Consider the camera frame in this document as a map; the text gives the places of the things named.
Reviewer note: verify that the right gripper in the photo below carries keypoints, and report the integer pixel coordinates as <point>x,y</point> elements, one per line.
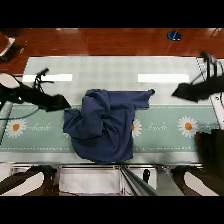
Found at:
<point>188,91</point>

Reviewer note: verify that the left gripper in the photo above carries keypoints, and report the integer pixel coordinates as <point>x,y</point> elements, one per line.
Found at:
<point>57,102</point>

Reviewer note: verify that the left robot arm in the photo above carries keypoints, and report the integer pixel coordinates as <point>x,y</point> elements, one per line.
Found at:
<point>25,93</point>

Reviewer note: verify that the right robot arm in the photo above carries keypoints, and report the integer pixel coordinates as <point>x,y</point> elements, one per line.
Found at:
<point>213,87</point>

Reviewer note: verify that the blue T-shirt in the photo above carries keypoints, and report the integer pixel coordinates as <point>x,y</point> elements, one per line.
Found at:
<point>103,130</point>

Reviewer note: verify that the blue round disc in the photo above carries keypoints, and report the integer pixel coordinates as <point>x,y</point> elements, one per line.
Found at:
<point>174,35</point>

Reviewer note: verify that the silver frame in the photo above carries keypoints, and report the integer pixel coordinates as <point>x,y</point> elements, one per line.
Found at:
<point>133,181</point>

